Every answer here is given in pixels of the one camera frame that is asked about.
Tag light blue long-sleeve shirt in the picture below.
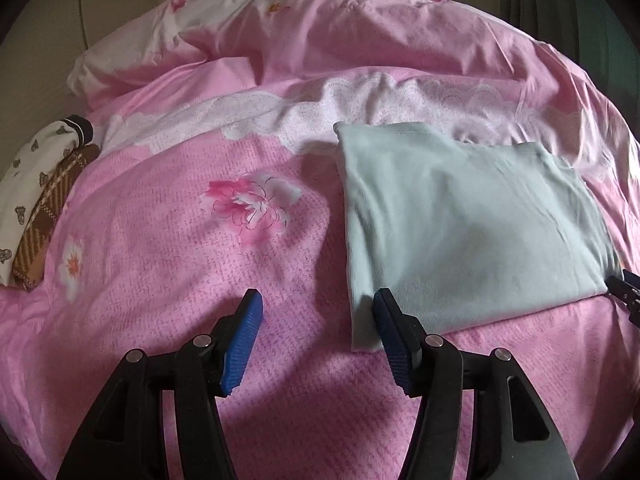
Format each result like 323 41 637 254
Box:
333 121 623 353

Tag brown plaid garment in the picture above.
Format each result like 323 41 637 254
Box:
11 142 102 292

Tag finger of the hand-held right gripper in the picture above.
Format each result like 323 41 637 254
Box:
606 269 640 327

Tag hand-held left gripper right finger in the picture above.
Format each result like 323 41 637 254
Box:
372 287 581 480

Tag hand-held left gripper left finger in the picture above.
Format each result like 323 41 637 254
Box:
55 288 264 480

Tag pink and white pillow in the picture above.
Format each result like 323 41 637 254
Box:
67 0 301 111

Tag white patterned garment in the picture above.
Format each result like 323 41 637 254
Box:
0 116 95 287

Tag pink floral duvet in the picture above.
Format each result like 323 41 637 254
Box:
0 0 640 480

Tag dark green curtain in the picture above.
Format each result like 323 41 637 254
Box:
499 0 640 126

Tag wide beige closet door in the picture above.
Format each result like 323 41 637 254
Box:
0 0 85 126

